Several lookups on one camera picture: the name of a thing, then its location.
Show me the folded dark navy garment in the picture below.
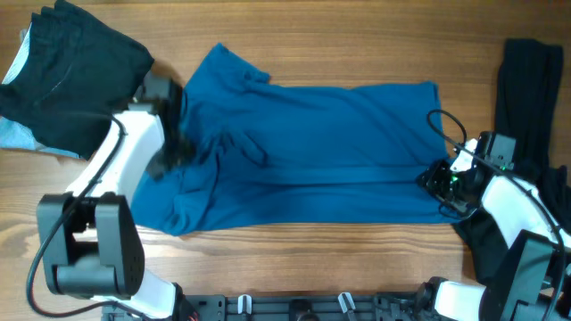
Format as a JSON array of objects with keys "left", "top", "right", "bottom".
[{"left": 1, "top": 1, "right": 154, "bottom": 159}]

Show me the blue polo shirt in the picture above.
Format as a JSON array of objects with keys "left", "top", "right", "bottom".
[{"left": 131, "top": 45, "right": 447, "bottom": 235}]

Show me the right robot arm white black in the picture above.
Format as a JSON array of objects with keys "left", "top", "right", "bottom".
[{"left": 417, "top": 132, "right": 570, "bottom": 320}]

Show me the folded light blue garment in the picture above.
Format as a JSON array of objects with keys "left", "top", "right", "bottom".
[{"left": 1, "top": 22, "right": 82, "bottom": 159}]

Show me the black cable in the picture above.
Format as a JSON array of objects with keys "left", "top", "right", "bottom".
[
  {"left": 25, "top": 113, "right": 148, "bottom": 320},
  {"left": 426, "top": 109, "right": 567, "bottom": 321}
]

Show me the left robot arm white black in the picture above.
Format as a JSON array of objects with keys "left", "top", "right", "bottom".
[{"left": 26, "top": 72, "right": 200, "bottom": 320}]

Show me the right black cable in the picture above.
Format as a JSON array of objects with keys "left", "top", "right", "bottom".
[{"left": 426, "top": 109, "right": 567, "bottom": 321}]

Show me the left black cable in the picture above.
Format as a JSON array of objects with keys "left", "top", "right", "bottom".
[{"left": 25, "top": 113, "right": 148, "bottom": 320}]

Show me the black garment with white logo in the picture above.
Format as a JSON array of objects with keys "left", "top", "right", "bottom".
[{"left": 454, "top": 38, "right": 570, "bottom": 284}]

